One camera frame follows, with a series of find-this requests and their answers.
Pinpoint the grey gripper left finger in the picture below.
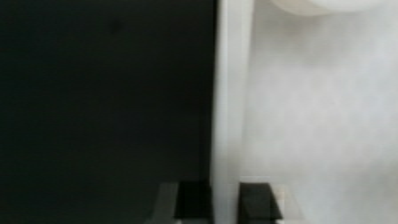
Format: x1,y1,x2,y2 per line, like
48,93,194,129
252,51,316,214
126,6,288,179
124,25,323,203
144,182,180,224

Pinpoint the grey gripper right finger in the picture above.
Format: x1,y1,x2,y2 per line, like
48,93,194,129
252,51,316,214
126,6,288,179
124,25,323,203
270,183,302,224

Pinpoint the white desk tabletop tray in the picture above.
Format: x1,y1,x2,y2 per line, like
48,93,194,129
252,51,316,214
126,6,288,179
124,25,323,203
212,0,398,224

